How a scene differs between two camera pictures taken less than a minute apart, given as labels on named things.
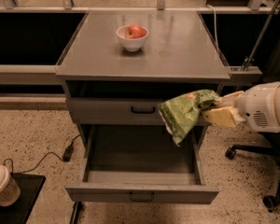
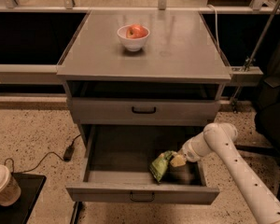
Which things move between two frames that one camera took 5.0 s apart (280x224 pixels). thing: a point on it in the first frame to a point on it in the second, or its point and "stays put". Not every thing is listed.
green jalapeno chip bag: (179, 115) to (160, 163)
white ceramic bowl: (131, 44) stays put
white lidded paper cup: (5, 189) stays put
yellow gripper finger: (224, 116) to (177, 161)
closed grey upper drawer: (113, 111) stays put
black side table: (30, 187) stays put
